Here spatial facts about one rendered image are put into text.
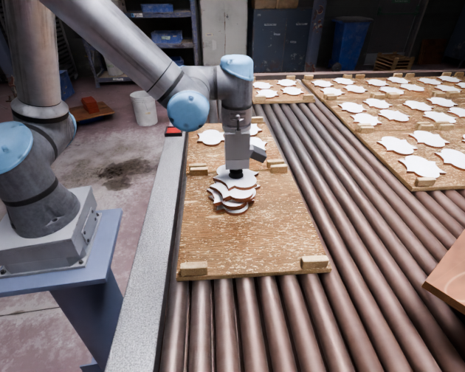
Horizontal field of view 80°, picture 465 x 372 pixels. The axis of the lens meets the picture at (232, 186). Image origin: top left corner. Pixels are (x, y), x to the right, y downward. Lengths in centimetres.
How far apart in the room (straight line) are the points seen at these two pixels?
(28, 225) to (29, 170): 13
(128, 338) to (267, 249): 34
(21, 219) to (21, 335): 121
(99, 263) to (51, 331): 108
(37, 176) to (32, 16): 31
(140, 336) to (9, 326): 144
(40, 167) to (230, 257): 47
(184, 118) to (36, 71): 36
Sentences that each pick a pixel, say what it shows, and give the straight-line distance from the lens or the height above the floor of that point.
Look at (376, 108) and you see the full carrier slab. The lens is 165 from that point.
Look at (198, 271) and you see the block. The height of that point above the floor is 95.
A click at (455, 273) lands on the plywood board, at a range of 64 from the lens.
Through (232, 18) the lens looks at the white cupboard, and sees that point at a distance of 555.
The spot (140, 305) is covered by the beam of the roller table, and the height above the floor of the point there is 91.
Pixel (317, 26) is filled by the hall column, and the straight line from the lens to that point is 533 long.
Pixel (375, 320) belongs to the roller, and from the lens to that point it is 66.
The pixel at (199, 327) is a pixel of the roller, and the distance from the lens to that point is 60.
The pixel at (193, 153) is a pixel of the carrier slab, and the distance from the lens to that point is 106.
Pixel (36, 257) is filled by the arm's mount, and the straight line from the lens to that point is 82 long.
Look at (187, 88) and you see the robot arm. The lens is 54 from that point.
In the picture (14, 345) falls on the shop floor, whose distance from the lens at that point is 192.
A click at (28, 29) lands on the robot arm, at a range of 73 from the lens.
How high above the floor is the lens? 145
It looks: 36 degrees down
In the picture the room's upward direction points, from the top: straight up
